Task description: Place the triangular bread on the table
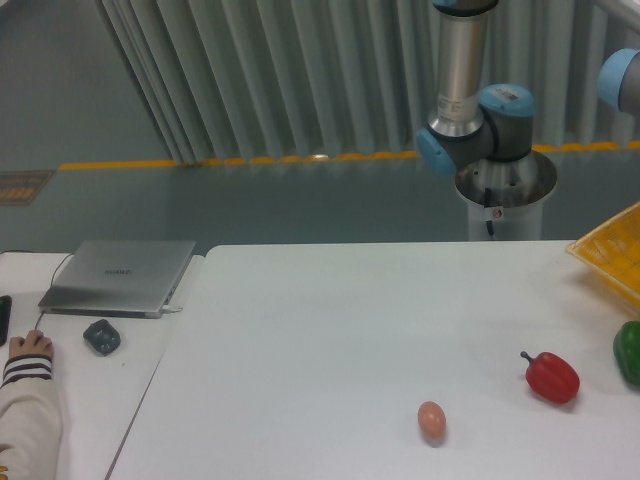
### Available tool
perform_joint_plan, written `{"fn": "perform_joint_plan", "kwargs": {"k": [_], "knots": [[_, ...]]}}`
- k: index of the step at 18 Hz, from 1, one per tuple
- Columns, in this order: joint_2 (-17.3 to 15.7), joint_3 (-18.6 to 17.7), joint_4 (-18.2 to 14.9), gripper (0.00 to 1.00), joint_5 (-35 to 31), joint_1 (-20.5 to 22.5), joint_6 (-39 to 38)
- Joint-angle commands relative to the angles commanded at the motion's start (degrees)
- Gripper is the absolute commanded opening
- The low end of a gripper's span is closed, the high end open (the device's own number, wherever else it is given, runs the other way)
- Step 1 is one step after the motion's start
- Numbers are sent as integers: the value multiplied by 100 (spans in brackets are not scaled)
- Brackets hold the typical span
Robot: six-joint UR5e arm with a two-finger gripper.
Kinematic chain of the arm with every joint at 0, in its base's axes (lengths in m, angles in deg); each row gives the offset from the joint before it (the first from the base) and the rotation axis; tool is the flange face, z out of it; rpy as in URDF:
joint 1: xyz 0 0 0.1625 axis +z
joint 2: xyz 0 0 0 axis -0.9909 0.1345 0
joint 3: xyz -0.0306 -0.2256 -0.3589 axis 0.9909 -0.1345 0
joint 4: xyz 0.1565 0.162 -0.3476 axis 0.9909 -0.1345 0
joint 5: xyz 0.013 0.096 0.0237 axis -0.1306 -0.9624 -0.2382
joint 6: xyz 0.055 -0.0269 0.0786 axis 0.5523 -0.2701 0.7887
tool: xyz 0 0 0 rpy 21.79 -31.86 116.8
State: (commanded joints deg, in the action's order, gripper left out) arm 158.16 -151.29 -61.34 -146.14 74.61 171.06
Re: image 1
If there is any thin dark mouse cable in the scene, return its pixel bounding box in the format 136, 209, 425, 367
32, 252, 75, 332

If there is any brown egg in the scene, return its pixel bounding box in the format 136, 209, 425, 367
417, 401, 446, 439

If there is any grey pleated curtain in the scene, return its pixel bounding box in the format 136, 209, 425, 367
102, 1, 634, 164

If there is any yellow floor warning sign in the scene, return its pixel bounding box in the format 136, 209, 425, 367
0, 170, 56, 206

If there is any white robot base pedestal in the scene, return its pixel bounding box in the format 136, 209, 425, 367
454, 151, 558, 241

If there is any green bell pepper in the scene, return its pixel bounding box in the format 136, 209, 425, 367
613, 321, 639, 387

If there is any dark grey small device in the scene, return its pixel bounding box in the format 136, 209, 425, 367
83, 319, 121, 356

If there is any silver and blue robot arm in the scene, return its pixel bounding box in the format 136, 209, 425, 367
416, 1, 639, 175

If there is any cream striped-cuff sleeve forearm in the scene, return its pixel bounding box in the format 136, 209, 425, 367
1, 354, 62, 479

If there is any black phone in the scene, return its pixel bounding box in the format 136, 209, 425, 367
0, 295, 12, 346

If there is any red bell pepper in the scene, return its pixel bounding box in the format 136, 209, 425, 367
520, 351, 581, 405

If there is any person's hand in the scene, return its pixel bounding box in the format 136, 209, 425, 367
8, 330, 54, 360

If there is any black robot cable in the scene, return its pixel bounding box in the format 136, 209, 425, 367
481, 187, 498, 242

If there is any yellow plastic basket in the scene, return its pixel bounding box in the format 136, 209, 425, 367
566, 202, 639, 310

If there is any silver closed laptop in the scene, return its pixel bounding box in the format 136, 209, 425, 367
39, 240, 196, 318

